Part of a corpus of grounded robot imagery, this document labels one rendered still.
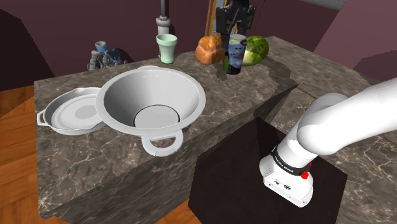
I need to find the orange lumpy figure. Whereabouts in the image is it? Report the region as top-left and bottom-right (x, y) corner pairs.
(194, 34), (226, 66)

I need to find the blue printed can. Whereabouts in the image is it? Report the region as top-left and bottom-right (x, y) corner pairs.
(225, 34), (247, 76)

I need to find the grey metal pole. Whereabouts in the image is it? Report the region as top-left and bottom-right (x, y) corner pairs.
(155, 0), (172, 36)

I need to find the green cabbage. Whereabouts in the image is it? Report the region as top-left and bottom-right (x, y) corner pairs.
(242, 35), (270, 67)

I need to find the grey and blue figure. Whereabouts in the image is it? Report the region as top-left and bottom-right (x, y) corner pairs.
(87, 41), (129, 71)

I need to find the wooden frame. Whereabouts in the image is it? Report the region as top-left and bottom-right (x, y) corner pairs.
(204, 0), (218, 37)

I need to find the white colander with ring handle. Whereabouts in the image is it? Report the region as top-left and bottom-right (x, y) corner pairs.
(94, 65), (207, 157)

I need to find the mint green cup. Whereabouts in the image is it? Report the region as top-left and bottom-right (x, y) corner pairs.
(155, 33), (179, 66)

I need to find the white shallow pan with handles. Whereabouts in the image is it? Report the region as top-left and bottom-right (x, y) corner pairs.
(36, 87), (108, 136)

